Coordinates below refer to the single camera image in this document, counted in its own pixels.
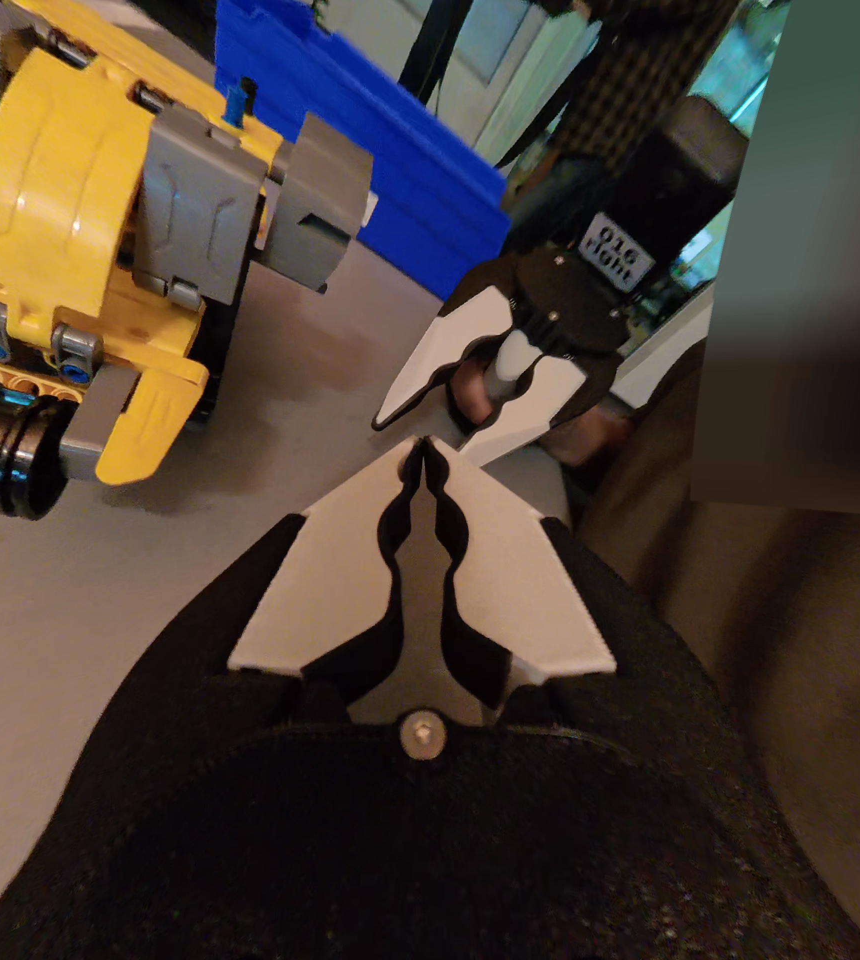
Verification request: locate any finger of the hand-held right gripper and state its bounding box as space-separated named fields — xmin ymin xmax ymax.
xmin=371 ymin=286 xmax=515 ymax=434
xmin=458 ymin=356 xmax=590 ymax=471

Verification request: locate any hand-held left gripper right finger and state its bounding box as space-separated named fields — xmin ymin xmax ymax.
xmin=422 ymin=437 xmax=619 ymax=710

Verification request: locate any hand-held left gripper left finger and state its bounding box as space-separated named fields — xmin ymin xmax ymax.
xmin=227 ymin=437 xmax=425 ymax=702

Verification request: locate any yellow grey brick toy vehicle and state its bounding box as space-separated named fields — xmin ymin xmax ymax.
xmin=0 ymin=0 xmax=375 ymax=521

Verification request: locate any person's right hand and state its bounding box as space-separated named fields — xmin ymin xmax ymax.
xmin=446 ymin=360 xmax=635 ymax=468

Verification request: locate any blue plastic bin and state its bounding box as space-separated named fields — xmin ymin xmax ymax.
xmin=214 ymin=0 xmax=512 ymax=301

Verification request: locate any black pole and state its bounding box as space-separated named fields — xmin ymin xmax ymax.
xmin=398 ymin=0 xmax=478 ymax=106

